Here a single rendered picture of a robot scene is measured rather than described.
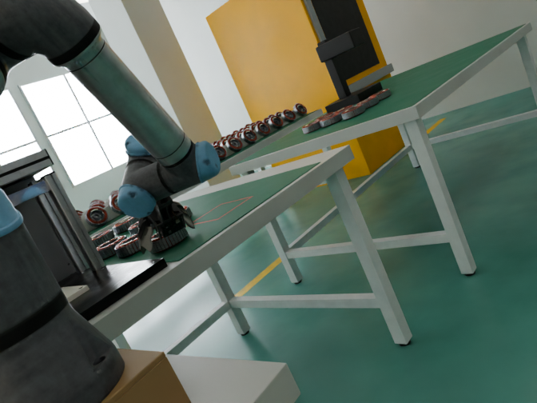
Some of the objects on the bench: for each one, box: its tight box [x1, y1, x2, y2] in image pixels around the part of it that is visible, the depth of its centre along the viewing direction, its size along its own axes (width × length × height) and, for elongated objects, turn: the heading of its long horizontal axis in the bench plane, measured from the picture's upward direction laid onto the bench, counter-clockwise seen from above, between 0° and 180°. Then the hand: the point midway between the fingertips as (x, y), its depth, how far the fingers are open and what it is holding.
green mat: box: [103, 162, 320, 266], centre depth 162 cm, size 94×61×1 cm, turn 110°
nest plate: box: [61, 285, 90, 302], centre depth 110 cm, size 15×15×1 cm
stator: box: [150, 227, 189, 253], centre depth 128 cm, size 11×11×4 cm
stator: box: [114, 233, 141, 258], centre depth 142 cm, size 11×11×4 cm
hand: (167, 238), depth 129 cm, fingers open, 14 cm apart
